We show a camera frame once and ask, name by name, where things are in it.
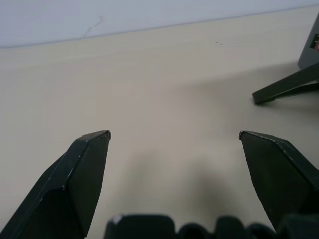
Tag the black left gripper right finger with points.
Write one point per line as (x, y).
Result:
(281, 179)

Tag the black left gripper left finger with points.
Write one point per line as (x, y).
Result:
(62, 189)

